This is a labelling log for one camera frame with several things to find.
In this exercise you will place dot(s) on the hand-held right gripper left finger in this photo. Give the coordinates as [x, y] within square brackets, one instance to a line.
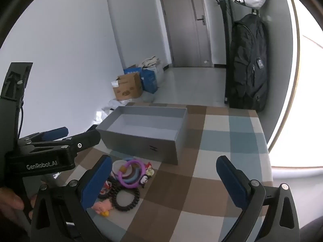
[97, 181]

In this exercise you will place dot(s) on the black backpack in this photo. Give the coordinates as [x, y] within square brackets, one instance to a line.
[247, 68]

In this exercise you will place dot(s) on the black white cartoon charm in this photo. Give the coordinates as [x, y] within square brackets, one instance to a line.
[143, 181]

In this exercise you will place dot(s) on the white round bangle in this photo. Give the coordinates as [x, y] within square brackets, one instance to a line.
[115, 167]

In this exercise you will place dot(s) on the blue carton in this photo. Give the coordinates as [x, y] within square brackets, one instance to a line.
[149, 82]
[131, 70]

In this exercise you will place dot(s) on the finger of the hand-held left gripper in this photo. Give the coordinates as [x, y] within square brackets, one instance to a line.
[54, 132]
[87, 138]

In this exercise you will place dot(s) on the checked tablecloth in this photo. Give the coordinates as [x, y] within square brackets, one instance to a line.
[201, 194]

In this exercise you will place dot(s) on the brown cardboard box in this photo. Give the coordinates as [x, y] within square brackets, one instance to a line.
[127, 88]

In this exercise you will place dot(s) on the grey cardboard box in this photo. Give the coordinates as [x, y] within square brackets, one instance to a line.
[151, 142]

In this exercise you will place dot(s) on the yellow hair accessory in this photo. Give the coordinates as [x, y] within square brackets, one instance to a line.
[104, 213]

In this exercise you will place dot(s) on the black coat rack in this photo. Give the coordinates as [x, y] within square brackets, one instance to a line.
[224, 30]

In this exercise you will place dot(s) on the grey door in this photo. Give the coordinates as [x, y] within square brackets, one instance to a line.
[181, 30]

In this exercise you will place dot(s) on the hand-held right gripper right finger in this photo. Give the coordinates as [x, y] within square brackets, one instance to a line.
[232, 181]

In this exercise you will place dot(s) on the person's left hand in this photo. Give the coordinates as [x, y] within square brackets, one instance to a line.
[11, 199]

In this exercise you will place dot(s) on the pink pig toy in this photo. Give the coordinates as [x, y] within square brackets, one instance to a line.
[101, 206]

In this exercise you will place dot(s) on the arched gold-framed mirror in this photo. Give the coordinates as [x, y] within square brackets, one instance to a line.
[297, 105]

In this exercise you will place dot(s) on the white tote bag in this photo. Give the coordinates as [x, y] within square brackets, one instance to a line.
[150, 61]

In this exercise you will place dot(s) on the white plastic sheet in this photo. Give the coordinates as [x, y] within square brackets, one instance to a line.
[101, 117]

